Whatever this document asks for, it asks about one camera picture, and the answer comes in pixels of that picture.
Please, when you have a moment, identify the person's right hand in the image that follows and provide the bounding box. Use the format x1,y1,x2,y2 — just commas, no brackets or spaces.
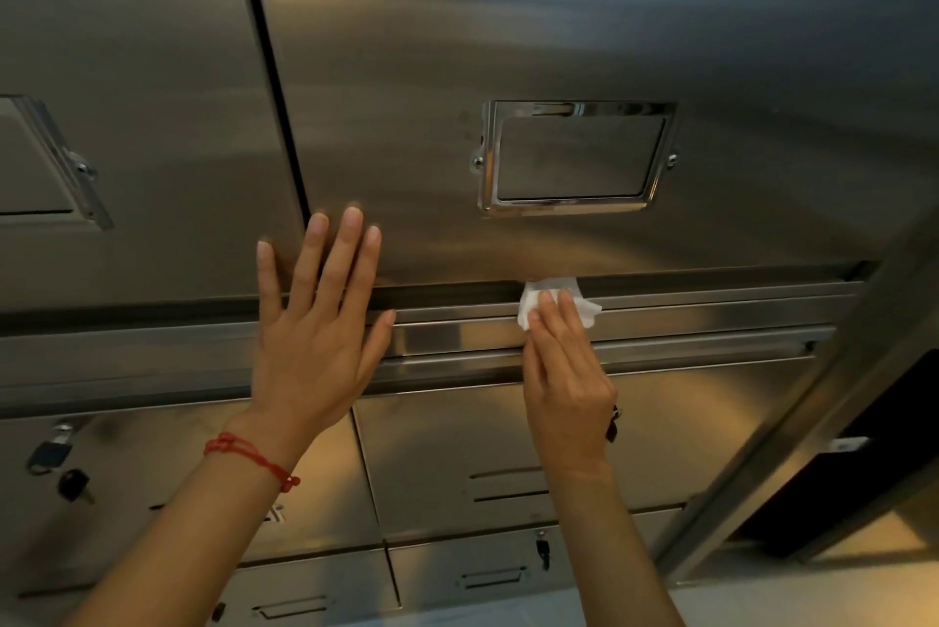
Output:
522,288,619,478

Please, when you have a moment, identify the person's left hand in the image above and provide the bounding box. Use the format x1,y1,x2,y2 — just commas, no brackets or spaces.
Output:
256,206,398,463

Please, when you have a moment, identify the white wipe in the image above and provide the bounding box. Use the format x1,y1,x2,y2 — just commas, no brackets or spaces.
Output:
517,277,604,333

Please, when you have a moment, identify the person's left forearm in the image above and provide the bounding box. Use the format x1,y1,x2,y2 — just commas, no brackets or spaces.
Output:
66,414,355,627

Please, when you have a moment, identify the person's right forearm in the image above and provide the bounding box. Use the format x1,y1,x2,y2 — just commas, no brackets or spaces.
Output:
539,459,685,627

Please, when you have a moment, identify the small steel locker door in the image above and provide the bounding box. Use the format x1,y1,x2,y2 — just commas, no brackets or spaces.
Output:
384,505,687,613
352,366,705,543
209,547,402,627
0,408,384,598

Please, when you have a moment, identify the large steel cabinet door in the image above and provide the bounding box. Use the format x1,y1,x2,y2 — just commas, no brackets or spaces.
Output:
236,0,939,291
0,0,307,328

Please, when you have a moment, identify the black padlock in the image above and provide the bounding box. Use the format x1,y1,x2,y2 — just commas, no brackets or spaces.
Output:
25,424,76,478

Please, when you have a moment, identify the red string bracelet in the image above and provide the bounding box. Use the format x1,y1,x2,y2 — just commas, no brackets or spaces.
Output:
203,431,302,494

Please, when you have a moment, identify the chrome label holder frame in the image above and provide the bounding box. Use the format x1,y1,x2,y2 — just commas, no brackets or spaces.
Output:
469,99,680,219
0,94,115,232

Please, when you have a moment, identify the steel frame post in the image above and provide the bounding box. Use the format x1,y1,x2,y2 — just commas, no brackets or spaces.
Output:
651,204,939,585

